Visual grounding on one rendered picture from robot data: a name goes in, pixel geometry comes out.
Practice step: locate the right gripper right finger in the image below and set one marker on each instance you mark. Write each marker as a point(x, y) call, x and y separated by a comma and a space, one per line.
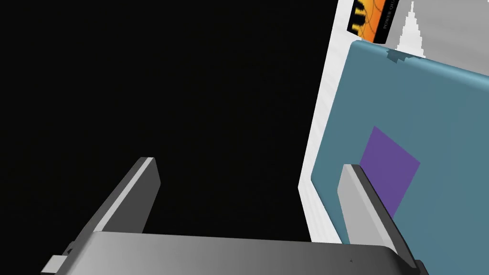
point(363, 208)

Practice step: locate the blue book with purple square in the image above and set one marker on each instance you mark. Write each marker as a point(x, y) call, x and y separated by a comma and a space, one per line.
point(428, 114)

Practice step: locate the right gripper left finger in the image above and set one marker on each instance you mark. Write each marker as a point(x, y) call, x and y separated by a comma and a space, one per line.
point(130, 200)

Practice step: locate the orange and black book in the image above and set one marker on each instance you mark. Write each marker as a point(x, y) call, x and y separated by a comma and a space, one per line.
point(372, 19)

